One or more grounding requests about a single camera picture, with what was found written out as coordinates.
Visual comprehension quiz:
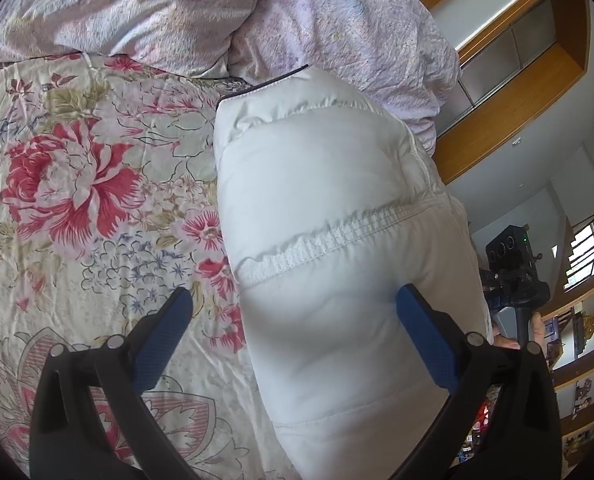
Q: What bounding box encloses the white padded jacket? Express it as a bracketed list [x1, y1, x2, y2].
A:
[213, 65, 495, 480]

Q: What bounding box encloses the lavender crumpled duvet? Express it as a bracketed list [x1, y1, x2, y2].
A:
[0, 0, 462, 157]

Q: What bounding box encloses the person's right hand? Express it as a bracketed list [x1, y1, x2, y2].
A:
[491, 310, 548, 352]

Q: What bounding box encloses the floral bed sheet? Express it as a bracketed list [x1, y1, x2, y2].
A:
[0, 52, 308, 480]

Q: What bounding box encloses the wooden wardrobe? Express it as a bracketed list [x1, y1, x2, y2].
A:
[386, 0, 591, 184]

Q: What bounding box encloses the wooden shelf unit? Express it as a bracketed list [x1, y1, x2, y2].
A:
[457, 267, 594, 468]

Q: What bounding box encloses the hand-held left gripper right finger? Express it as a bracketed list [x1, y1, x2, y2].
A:
[391, 283, 563, 480]

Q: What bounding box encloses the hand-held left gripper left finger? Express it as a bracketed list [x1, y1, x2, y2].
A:
[29, 286, 201, 480]

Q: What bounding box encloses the barred window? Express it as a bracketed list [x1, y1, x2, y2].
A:
[566, 212, 594, 292]

